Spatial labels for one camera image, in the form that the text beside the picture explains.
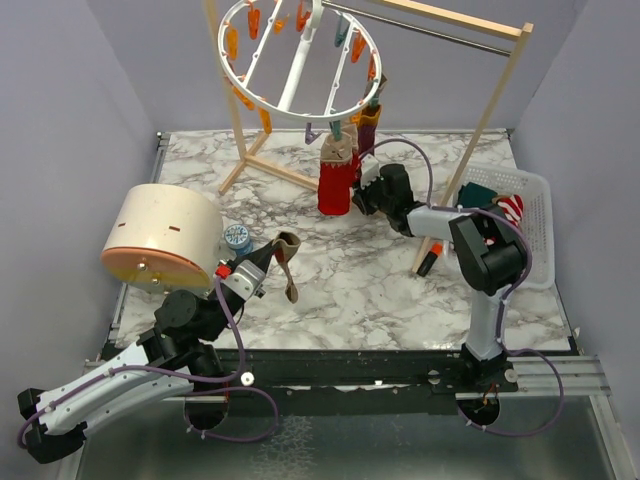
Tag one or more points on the white round clip hanger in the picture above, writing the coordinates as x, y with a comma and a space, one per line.
288, 61

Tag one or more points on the red beige reindeer sock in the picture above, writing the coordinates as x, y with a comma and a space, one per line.
352, 131
336, 175

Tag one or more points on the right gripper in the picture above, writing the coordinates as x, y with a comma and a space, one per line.
361, 197

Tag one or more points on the red beige reindeer sock back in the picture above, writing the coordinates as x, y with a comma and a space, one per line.
352, 131

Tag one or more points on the red beige reindeer sock front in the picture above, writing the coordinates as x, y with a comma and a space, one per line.
336, 175

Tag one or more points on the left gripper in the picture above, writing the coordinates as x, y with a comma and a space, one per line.
260, 257

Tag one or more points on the dark teal sock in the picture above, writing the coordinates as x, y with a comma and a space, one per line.
473, 195

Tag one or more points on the white plastic basket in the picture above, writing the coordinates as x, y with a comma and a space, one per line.
537, 220

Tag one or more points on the red white striped sock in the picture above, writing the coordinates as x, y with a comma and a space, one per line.
512, 207

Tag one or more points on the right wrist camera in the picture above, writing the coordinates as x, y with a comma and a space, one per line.
369, 171

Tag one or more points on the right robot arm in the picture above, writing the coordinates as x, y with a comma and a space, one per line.
492, 253

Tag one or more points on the purple yellow striped sock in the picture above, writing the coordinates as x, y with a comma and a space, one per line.
366, 127

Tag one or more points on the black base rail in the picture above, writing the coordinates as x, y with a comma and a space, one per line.
331, 383

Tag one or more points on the blue patterned round tin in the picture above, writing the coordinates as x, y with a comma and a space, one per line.
238, 239

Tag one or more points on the teal clothespin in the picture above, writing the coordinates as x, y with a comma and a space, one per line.
337, 137

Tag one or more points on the purple clothespin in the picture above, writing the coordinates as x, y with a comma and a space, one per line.
310, 134

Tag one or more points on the beige argyle sock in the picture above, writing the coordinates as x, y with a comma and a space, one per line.
287, 265

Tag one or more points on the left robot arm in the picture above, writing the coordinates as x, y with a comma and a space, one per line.
59, 421

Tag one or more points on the black orange highlighter marker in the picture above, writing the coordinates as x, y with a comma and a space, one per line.
430, 259

